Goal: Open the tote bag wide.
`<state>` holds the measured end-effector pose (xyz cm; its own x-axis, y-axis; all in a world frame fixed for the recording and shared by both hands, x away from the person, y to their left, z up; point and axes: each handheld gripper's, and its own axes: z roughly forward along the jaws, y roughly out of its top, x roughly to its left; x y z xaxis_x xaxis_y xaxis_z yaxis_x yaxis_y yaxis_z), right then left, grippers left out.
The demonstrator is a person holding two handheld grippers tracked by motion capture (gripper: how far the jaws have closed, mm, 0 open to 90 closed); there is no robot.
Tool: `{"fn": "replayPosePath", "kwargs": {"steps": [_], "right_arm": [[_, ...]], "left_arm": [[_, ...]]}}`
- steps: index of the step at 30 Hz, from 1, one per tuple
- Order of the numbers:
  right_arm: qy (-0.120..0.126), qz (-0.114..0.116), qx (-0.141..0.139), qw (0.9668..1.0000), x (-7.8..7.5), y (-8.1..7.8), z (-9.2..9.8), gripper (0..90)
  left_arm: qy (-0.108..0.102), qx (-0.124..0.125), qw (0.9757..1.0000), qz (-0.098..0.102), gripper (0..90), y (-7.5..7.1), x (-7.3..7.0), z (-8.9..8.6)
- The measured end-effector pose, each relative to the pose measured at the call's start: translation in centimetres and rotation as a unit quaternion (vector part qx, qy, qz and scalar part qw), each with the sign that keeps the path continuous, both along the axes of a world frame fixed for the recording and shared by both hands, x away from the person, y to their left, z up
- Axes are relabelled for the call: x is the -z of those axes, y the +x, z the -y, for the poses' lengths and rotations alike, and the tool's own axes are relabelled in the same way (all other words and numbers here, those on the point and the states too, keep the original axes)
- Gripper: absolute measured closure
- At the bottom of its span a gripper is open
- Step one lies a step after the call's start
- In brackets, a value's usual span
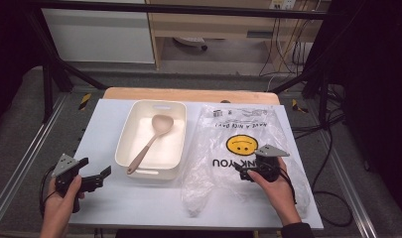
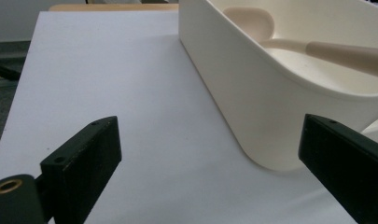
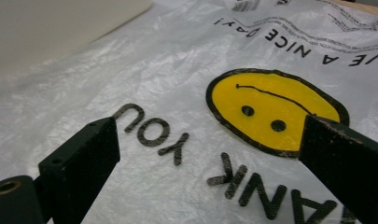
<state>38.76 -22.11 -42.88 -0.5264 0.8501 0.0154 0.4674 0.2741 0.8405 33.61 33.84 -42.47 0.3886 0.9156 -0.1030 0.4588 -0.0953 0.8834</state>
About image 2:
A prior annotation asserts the cream plastic bin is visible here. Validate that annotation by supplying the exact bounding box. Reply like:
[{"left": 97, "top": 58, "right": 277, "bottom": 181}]
[{"left": 178, "top": 0, "right": 378, "bottom": 173}]

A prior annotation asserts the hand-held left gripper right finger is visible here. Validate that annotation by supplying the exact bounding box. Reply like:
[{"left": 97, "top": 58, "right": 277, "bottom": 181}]
[{"left": 298, "top": 113, "right": 378, "bottom": 224}]

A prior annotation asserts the beige spoon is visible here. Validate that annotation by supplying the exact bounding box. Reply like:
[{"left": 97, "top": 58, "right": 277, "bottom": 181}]
[{"left": 222, "top": 7, "right": 378, "bottom": 79}]

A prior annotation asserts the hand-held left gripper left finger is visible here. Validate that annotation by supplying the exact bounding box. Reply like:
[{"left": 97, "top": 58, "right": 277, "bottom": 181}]
[{"left": 40, "top": 116, "right": 122, "bottom": 224}]

